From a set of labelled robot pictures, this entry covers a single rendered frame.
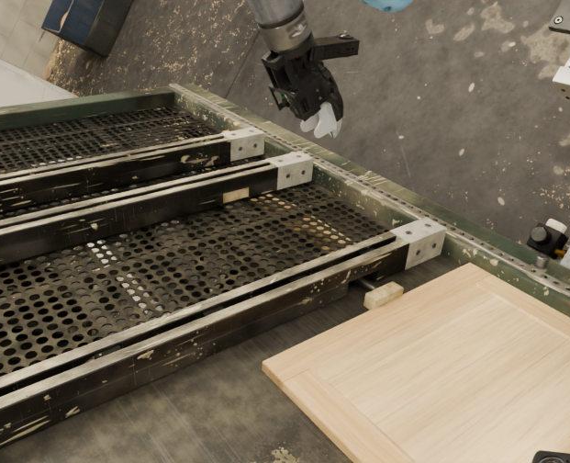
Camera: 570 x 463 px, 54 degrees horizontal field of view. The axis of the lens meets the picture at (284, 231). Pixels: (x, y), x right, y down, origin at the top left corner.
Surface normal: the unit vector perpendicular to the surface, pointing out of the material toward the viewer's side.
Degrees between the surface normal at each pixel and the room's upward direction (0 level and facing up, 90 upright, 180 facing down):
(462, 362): 58
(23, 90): 90
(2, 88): 90
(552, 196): 0
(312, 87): 90
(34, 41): 90
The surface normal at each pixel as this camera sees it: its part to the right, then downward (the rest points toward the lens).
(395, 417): 0.07, -0.87
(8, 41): 0.62, 0.41
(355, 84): -0.63, -0.25
